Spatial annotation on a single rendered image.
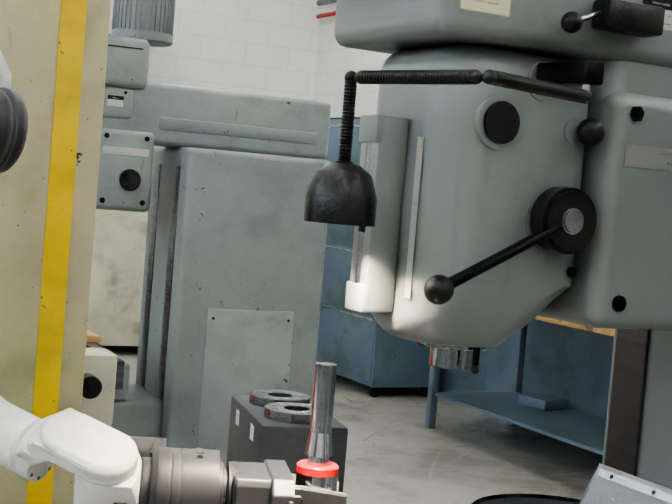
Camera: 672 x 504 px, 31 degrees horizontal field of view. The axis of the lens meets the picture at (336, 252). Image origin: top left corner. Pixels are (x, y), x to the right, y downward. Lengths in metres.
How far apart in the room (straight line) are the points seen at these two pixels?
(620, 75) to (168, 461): 0.64
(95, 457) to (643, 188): 0.65
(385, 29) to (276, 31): 9.89
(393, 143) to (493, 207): 0.13
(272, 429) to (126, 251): 8.15
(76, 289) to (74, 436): 1.67
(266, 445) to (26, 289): 1.41
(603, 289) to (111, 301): 8.55
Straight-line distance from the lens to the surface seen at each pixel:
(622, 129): 1.34
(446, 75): 1.14
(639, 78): 1.37
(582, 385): 7.82
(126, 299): 9.80
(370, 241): 1.29
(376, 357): 8.67
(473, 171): 1.26
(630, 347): 1.70
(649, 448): 1.68
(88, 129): 2.97
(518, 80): 1.14
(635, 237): 1.36
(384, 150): 1.29
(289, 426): 1.65
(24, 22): 2.95
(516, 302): 1.31
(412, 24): 1.26
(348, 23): 1.38
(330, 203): 1.18
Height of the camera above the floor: 1.47
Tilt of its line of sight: 3 degrees down
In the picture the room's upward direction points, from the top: 5 degrees clockwise
